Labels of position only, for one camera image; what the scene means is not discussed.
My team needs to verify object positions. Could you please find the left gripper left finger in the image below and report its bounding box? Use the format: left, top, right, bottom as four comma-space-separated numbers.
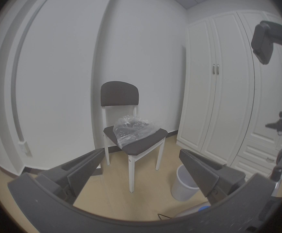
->
38, 148, 105, 204

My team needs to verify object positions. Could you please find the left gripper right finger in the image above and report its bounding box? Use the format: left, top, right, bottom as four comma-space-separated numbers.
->
179, 149, 247, 201

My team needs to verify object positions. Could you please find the clear plastic bag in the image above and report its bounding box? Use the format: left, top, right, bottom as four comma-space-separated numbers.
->
113, 115, 161, 149

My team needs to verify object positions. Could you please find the white trash bin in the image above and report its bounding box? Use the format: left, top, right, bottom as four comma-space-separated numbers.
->
171, 165, 201, 201

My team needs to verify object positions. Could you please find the white wardrobe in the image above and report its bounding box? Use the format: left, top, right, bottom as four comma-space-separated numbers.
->
176, 10, 282, 183

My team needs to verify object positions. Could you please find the grey and white chair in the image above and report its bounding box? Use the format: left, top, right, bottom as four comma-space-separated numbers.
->
100, 81, 168, 193

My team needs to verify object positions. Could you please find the wall socket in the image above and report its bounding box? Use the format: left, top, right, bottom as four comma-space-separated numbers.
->
18, 141, 33, 158

